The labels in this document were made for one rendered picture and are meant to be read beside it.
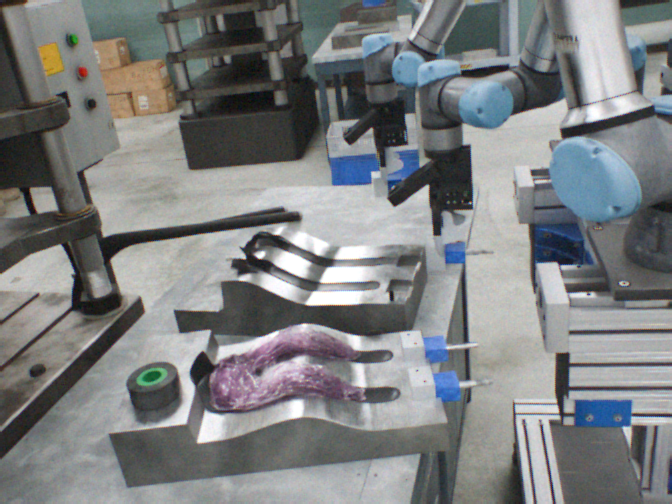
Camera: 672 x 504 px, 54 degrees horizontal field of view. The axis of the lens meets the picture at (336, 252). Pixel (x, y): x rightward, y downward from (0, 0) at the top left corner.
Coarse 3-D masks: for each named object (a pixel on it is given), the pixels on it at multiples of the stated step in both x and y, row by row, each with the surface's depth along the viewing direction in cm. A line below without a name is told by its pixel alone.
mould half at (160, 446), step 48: (192, 336) 119; (336, 336) 119; (384, 336) 121; (192, 384) 105; (384, 384) 108; (144, 432) 97; (192, 432) 98; (240, 432) 98; (288, 432) 98; (336, 432) 98; (384, 432) 98; (432, 432) 99; (144, 480) 101
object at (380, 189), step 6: (372, 174) 172; (378, 174) 171; (396, 174) 173; (372, 180) 172; (378, 180) 169; (390, 180) 170; (396, 180) 170; (378, 186) 170; (384, 186) 170; (390, 186) 170; (378, 192) 171; (384, 192) 171
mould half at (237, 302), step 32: (224, 256) 161; (288, 256) 143; (352, 256) 146; (384, 256) 143; (192, 288) 147; (224, 288) 133; (256, 288) 131; (288, 288) 133; (384, 288) 130; (416, 288) 136; (192, 320) 139; (224, 320) 137; (256, 320) 135; (288, 320) 133; (320, 320) 130; (352, 320) 128; (384, 320) 126
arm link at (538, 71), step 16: (544, 16) 102; (528, 32) 107; (544, 32) 104; (528, 48) 107; (544, 48) 105; (528, 64) 108; (544, 64) 107; (528, 80) 109; (544, 80) 109; (560, 80) 112; (528, 96) 110; (544, 96) 111; (560, 96) 113
